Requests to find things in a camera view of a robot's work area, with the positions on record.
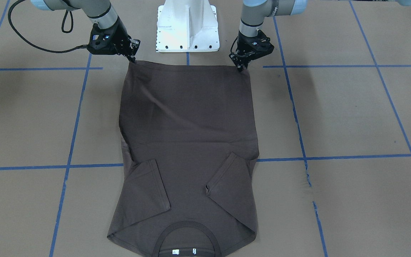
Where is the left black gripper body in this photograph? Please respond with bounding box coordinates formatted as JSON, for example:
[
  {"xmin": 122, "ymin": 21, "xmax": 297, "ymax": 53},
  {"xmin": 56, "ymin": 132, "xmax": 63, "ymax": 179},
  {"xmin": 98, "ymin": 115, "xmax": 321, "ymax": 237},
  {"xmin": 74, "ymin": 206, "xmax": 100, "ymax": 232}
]
[{"xmin": 229, "ymin": 30, "xmax": 274, "ymax": 65}]

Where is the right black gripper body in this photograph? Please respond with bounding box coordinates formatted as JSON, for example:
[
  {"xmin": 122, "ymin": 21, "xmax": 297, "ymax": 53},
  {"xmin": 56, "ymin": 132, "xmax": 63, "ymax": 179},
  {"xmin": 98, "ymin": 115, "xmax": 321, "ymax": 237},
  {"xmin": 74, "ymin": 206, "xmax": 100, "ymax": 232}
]
[{"xmin": 87, "ymin": 18, "xmax": 141, "ymax": 56}]

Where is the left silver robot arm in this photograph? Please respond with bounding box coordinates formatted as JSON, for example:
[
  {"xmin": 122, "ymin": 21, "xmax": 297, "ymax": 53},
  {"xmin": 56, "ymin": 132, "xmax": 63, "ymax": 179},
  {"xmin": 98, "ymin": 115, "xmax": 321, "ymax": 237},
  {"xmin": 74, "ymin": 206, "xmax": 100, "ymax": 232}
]
[{"xmin": 229, "ymin": 0, "xmax": 308, "ymax": 72}]

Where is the brown t-shirt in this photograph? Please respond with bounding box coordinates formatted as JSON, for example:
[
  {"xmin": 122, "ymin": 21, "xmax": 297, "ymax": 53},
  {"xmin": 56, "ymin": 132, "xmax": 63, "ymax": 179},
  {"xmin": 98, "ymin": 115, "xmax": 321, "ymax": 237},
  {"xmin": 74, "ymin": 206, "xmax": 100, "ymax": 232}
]
[{"xmin": 107, "ymin": 61, "xmax": 259, "ymax": 257}]

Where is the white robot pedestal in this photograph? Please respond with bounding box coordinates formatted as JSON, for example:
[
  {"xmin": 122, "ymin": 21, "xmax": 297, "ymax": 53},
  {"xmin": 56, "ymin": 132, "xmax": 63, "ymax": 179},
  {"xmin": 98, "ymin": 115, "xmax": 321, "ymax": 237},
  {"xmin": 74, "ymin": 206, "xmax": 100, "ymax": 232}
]
[{"xmin": 156, "ymin": 0, "xmax": 220, "ymax": 52}]

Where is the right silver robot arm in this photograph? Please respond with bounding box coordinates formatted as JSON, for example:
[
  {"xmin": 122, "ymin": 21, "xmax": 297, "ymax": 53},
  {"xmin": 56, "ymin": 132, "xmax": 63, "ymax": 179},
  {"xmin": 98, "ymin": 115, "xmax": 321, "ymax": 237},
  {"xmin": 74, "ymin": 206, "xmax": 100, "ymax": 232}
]
[{"xmin": 31, "ymin": 0, "xmax": 140, "ymax": 63}]

